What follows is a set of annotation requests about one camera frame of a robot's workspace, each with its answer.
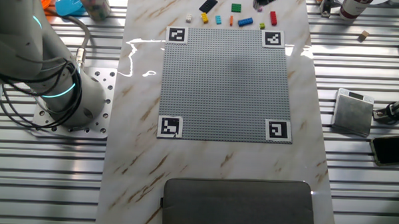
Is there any red white can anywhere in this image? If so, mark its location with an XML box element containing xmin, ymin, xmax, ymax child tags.
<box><xmin>338</xmin><ymin>0</ymin><xmax>374</xmax><ymax>21</ymax></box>

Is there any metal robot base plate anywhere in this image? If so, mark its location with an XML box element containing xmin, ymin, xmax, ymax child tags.
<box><xmin>31</xmin><ymin>65</ymin><xmax>118</xmax><ymax>140</ymax></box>

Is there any black smartphone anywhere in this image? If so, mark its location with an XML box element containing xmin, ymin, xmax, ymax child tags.
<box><xmin>368</xmin><ymin>133</ymin><xmax>399</xmax><ymax>168</ymax></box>

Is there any clear plastic cup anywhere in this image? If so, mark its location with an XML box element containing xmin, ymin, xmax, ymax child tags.
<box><xmin>72</xmin><ymin>0</ymin><xmax>112</xmax><ymax>23</ymax></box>

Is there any grey braided hose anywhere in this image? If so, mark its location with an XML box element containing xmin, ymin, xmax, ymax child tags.
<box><xmin>43</xmin><ymin>8</ymin><xmax>92</xmax><ymax>71</ymax></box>

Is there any black Lego plate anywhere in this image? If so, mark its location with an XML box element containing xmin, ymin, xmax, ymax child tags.
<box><xmin>198</xmin><ymin>0</ymin><xmax>219</xmax><ymax>14</ymax></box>

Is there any black white fiducial marker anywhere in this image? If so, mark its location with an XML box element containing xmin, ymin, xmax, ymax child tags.
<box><xmin>165</xmin><ymin>26</ymin><xmax>189</xmax><ymax>45</ymax></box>
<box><xmin>157</xmin><ymin>114</ymin><xmax>184</xmax><ymax>140</ymax></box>
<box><xmin>261</xmin><ymin>30</ymin><xmax>285</xmax><ymax>49</ymax></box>
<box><xmin>265</xmin><ymin>119</ymin><xmax>293</xmax><ymax>143</ymax></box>

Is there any blue Lego brick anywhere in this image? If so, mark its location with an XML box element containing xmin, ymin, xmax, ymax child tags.
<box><xmin>237</xmin><ymin>16</ymin><xmax>254</xmax><ymax>28</ymax></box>

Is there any grey Lego baseplate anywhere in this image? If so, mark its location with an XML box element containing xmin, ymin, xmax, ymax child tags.
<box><xmin>157</xmin><ymin>25</ymin><xmax>297</xmax><ymax>145</ymax></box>

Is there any silver digital scale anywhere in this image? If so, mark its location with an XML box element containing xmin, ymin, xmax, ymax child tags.
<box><xmin>331</xmin><ymin>87</ymin><xmax>376</xmax><ymax>138</ymax></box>

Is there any black cable bundle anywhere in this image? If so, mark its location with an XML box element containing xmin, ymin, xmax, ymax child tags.
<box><xmin>0</xmin><ymin>53</ymin><xmax>86</xmax><ymax>132</ymax></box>

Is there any grey fabric pad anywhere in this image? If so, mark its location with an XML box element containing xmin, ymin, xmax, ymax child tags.
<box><xmin>160</xmin><ymin>176</ymin><xmax>317</xmax><ymax>224</ymax></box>

